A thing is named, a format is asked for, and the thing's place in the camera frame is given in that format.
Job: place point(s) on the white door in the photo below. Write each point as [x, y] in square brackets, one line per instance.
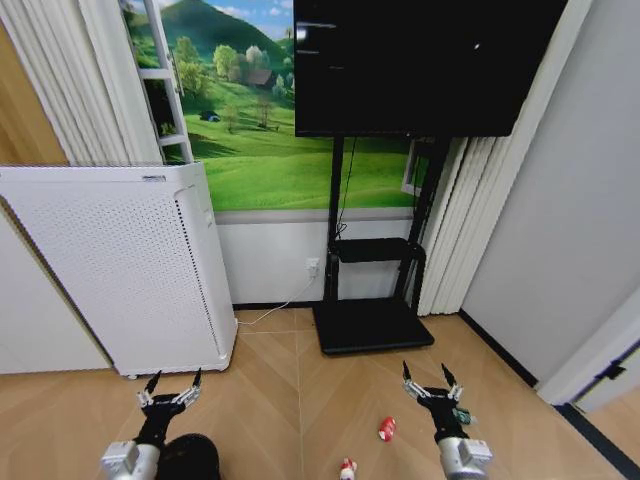
[595, 360]

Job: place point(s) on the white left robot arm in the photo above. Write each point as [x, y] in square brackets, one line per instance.
[131, 459]

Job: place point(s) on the crumpled green wrapper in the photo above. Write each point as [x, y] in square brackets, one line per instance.
[464, 416]

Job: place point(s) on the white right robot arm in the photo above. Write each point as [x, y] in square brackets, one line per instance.
[462, 457]

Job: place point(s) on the white wall socket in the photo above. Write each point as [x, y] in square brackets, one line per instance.
[312, 267]

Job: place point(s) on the small white window frame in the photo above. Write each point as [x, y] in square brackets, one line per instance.
[411, 172]

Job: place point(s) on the black trash bin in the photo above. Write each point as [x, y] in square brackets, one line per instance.
[192, 457]

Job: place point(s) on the black television screen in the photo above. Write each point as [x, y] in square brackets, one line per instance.
[410, 65]

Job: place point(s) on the white air purifier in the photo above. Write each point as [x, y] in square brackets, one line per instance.
[125, 265]

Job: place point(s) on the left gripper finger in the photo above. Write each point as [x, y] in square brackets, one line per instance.
[148, 392]
[191, 392]

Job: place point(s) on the white pleated curtain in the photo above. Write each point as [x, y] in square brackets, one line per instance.
[460, 225]
[85, 85]

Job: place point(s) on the crumpled red can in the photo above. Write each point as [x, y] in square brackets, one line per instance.
[387, 429]

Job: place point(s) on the black television stand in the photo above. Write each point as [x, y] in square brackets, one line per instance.
[372, 327]

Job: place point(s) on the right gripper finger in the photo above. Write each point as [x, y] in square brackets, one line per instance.
[411, 387]
[454, 390]

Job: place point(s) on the green landscape wall poster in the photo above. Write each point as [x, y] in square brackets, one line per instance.
[250, 135]

